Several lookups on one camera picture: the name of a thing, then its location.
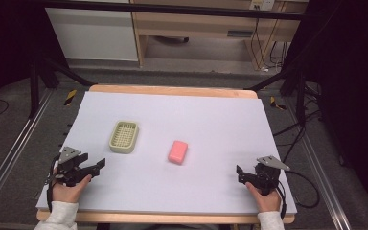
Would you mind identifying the black curtain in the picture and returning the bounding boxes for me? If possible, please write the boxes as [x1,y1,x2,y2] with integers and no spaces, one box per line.
[0,0,65,123]
[284,0,368,221]

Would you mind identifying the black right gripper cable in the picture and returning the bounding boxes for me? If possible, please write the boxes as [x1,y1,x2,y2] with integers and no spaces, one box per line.
[276,170,321,220]

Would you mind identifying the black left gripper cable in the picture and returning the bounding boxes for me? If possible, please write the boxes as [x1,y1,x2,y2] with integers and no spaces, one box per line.
[45,154,61,213]

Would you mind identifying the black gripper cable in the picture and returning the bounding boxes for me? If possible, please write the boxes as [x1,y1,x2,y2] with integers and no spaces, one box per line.
[276,170,321,220]
[45,154,61,213]

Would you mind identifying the cables under desk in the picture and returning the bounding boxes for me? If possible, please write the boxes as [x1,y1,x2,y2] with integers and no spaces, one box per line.
[249,17,290,71]

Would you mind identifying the wooden desk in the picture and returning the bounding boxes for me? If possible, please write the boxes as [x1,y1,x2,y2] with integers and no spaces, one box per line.
[129,0,305,70]

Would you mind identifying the white power strip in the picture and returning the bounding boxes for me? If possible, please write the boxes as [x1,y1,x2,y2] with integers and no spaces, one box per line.
[249,0,276,12]

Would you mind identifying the person's right hand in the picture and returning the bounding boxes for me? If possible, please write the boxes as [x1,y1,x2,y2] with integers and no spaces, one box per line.
[244,181,283,214]

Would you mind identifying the white cabinet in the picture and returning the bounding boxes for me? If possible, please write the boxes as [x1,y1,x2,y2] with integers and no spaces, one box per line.
[44,7,139,62]

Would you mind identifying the black metal stand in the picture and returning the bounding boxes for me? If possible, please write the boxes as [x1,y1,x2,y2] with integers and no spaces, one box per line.
[244,60,309,127]
[28,54,96,120]

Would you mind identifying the black floor cables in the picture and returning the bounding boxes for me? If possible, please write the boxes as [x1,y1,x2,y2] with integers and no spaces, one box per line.
[271,80,323,165]

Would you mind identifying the person's left hand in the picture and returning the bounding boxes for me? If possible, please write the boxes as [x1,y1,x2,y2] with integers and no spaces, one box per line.
[51,173,93,204]

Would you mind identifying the pink soap bar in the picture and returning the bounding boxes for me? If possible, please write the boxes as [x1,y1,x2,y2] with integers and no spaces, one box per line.
[167,140,189,166]

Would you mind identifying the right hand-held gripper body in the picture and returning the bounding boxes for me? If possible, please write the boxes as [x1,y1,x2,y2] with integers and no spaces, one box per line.
[248,154,291,196]

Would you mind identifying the white table mat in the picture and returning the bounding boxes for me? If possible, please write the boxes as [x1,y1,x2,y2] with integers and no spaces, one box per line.
[35,91,298,216]

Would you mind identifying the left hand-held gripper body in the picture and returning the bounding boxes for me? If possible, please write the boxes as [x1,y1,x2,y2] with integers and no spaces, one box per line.
[55,146,89,188]

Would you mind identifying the green soap dish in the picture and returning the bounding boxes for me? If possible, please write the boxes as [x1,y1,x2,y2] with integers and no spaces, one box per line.
[108,120,140,155]

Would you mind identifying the black metal frame bar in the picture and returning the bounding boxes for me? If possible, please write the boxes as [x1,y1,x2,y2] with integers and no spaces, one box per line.
[41,0,305,21]

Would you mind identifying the aluminium floor rail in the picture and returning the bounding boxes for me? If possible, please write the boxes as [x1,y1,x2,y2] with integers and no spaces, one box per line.
[0,88,56,222]
[286,95,357,230]

